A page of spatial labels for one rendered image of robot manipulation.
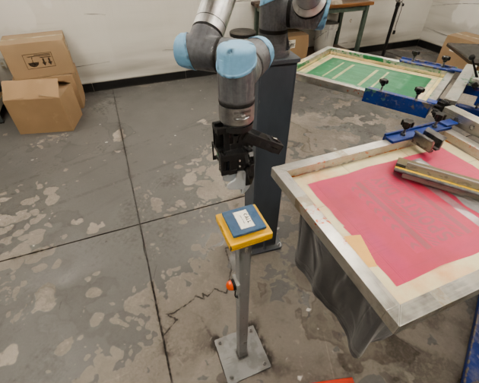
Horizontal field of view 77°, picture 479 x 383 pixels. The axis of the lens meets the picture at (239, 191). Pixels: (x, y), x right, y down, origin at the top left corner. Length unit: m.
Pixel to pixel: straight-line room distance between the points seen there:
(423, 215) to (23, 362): 1.87
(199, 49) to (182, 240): 1.56
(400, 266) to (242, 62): 0.62
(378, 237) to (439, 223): 0.20
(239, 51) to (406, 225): 0.68
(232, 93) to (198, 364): 1.37
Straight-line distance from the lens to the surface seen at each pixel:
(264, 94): 1.36
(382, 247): 0.90
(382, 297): 0.76
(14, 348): 2.06
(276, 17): 1.31
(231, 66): 0.59
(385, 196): 1.07
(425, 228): 1.01
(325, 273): 1.13
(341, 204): 0.99
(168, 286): 1.92
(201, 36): 0.74
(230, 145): 0.68
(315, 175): 1.07
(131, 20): 4.32
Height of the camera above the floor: 1.60
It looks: 41 degrees down
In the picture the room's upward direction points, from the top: straight up
